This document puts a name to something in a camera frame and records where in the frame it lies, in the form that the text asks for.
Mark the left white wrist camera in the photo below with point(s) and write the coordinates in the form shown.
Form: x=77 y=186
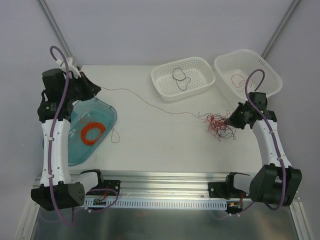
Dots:
x=73 y=70

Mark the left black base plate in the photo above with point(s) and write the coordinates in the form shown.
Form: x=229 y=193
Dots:
x=111 y=185

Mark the white slotted cable duct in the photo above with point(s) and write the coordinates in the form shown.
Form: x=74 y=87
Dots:
x=166 y=204

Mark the teal plastic tub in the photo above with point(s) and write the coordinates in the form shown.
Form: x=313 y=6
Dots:
x=75 y=138

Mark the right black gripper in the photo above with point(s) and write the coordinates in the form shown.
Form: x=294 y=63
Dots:
x=240 y=116

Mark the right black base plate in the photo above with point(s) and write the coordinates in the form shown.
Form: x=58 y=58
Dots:
x=219 y=189

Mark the white translucent tub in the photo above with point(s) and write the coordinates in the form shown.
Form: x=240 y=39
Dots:
x=232 y=71

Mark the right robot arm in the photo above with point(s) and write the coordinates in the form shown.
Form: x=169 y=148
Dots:
x=277 y=182

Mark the right aluminium frame post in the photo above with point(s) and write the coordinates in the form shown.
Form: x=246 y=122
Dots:
x=292 y=8

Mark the red orange cable ball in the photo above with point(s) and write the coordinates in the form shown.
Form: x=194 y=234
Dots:
x=217 y=126

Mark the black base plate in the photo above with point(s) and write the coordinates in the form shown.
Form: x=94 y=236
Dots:
x=111 y=185
x=219 y=189

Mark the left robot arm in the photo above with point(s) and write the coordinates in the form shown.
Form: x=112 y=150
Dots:
x=56 y=189

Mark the aluminium mounting rail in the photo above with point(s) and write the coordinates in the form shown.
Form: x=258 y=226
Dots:
x=168 y=185

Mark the white perforated basket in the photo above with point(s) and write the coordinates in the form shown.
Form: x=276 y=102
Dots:
x=182 y=78

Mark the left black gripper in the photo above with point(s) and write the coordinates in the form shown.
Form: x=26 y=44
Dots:
x=85 y=85

